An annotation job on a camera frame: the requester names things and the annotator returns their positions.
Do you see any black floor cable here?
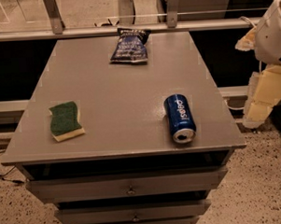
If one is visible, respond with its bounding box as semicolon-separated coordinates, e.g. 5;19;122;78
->
0;149;26;187

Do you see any blue pepsi can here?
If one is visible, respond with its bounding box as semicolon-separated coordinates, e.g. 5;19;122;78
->
163;94;196;144

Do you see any green yellow sponge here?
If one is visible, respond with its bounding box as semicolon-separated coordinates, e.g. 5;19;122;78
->
49;101;85;142

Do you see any top grey drawer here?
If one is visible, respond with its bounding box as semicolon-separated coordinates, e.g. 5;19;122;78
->
27;165;227;203

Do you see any blue chip bag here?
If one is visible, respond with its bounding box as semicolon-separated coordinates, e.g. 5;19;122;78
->
110;28;151;63

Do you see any metal rail frame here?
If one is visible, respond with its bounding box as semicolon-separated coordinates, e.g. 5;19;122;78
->
0;0;273;41

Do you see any grey drawer cabinet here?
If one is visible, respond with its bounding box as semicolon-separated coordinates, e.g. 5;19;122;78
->
2;33;246;213

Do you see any middle grey drawer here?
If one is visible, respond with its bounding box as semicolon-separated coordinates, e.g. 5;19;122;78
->
55;200;211;224

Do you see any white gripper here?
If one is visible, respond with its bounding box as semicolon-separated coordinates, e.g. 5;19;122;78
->
235;0;281;129

